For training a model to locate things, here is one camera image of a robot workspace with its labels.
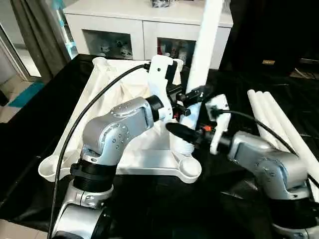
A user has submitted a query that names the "black mat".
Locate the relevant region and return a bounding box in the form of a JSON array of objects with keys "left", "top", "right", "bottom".
[{"left": 0, "top": 53, "right": 319, "bottom": 239}]

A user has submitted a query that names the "grey curtain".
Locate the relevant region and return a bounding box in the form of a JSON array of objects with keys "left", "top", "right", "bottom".
[{"left": 9, "top": 0, "right": 73, "bottom": 83}]

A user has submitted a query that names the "white plastic table leg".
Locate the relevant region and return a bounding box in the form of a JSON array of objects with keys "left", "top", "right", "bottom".
[
  {"left": 263, "top": 91, "right": 319, "bottom": 165},
  {"left": 254, "top": 91, "right": 319, "bottom": 185},
  {"left": 173, "top": 0, "right": 225, "bottom": 160},
  {"left": 247, "top": 91, "right": 300, "bottom": 157}
]

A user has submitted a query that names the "dark grey figurine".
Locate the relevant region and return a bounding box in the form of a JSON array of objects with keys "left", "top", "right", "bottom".
[{"left": 149, "top": 0, "right": 177, "bottom": 10}]

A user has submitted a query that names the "light blue rack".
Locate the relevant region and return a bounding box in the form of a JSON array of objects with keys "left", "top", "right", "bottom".
[{"left": 55, "top": 6, "right": 77, "bottom": 60}]

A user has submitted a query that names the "teal floor mat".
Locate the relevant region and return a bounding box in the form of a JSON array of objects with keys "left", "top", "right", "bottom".
[{"left": 7, "top": 81, "right": 46, "bottom": 108}]

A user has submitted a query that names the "white display cabinet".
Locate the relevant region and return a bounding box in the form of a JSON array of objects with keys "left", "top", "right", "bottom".
[{"left": 63, "top": 0, "right": 234, "bottom": 69}]

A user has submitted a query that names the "dark low furniture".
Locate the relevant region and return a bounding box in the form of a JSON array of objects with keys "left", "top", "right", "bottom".
[{"left": 290, "top": 57, "right": 319, "bottom": 80}]

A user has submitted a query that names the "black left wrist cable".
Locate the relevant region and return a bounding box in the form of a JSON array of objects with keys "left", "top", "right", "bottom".
[{"left": 47, "top": 63, "right": 152, "bottom": 239}]

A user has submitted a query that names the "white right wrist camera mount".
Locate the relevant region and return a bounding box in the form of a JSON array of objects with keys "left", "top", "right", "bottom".
[{"left": 204, "top": 94, "right": 230, "bottom": 155}]

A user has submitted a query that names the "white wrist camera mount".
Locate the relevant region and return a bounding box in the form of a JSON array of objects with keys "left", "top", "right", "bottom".
[
  {"left": 147, "top": 55, "right": 184, "bottom": 122},
  {"left": 204, "top": 94, "right": 230, "bottom": 155}
]

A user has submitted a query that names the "black cabinet with gold label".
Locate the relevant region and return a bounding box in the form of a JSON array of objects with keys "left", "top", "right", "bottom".
[{"left": 219, "top": 0, "right": 302, "bottom": 75}]

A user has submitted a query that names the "white plastic table top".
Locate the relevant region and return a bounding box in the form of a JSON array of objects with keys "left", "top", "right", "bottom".
[{"left": 37, "top": 56, "right": 202, "bottom": 184}]

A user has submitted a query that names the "grey door frame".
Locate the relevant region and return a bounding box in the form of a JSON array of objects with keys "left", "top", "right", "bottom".
[{"left": 0, "top": 23, "right": 43, "bottom": 84}]

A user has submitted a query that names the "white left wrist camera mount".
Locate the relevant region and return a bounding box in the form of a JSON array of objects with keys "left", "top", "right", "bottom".
[{"left": 147, "top": 55, "right": 184, "bottom": 122}]

